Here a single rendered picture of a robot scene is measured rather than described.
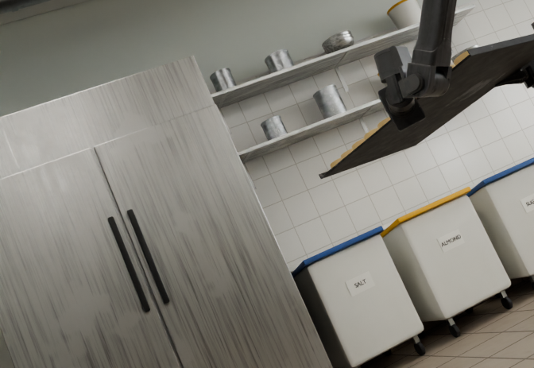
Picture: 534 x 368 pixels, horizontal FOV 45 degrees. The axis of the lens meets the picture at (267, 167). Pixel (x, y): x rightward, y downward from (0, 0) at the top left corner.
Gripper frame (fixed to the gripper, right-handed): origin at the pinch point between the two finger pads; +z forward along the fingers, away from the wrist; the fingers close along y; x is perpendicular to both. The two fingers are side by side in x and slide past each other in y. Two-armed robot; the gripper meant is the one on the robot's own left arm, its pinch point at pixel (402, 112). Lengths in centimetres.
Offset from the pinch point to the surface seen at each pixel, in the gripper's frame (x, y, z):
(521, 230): 46, 49, 277
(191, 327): -128, 15, 157
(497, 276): 19, 66, 265
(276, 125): -58, -82, 263
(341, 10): 18, -152, 324
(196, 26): -78, -177, 273
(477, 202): 32, 21, 286
